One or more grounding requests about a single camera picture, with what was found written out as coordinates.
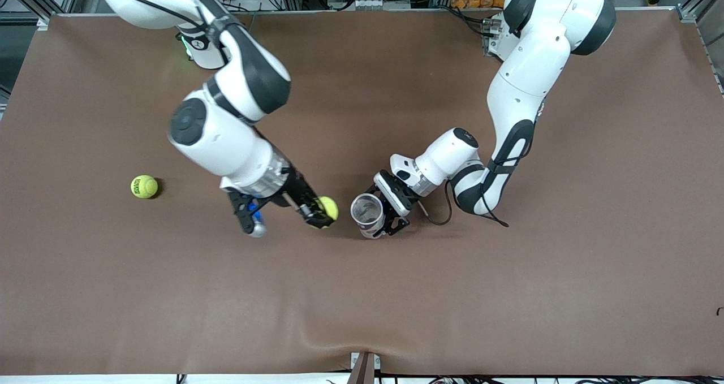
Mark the clear Wilson tennis ball can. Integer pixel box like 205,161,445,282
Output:
350,193,389,240

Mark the brown table mat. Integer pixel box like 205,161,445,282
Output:
0,8,724,377

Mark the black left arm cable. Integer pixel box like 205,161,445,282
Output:
417,146,510,228

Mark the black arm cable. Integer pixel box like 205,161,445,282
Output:
90,0,230,34
417,146,510,228

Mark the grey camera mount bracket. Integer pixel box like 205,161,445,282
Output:
350,352,381,384

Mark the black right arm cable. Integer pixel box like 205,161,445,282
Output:
90,0,230,34

